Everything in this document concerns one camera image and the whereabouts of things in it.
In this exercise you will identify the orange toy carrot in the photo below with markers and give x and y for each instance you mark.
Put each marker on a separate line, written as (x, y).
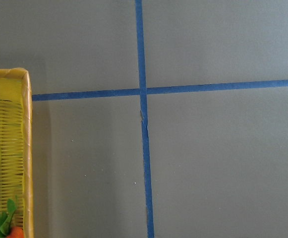
(7, 230)

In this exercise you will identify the yellow plastic woven basket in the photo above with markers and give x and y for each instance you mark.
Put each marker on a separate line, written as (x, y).
(16, 179)

